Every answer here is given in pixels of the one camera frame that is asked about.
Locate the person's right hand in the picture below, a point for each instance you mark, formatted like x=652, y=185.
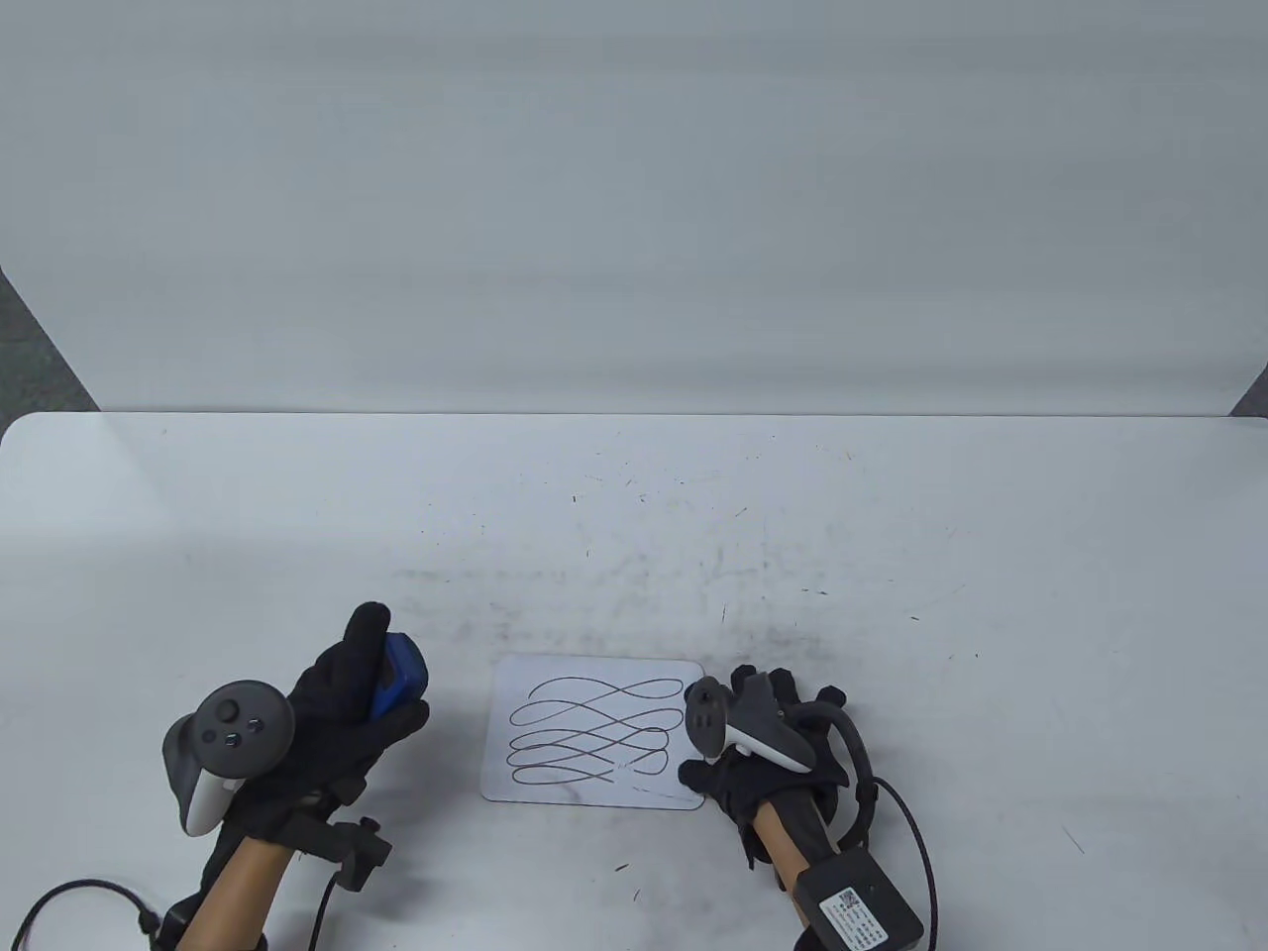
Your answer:
x=763, y=783

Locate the person's left hand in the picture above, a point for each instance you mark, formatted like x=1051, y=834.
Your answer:
x=332, y=723

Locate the blue whiteboard eraser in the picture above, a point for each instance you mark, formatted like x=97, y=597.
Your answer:
x=401, y=679

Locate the small white whiteboard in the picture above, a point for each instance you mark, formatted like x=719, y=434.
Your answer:
x=594, y=733

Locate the person's right forearm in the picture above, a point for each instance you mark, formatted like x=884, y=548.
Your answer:
x=788, y=832

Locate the person's left forearm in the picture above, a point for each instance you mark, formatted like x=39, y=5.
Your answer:
x=238, y=897

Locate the grey white right hand controller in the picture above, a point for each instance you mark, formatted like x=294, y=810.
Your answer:
x=753, y=728

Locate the white backdrop panel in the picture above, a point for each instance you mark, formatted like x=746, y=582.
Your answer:
x=634, y=198

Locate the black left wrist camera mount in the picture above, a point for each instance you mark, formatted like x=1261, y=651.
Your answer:
x=347, y=847

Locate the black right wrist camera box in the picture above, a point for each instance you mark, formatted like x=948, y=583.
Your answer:
x=862, y=906

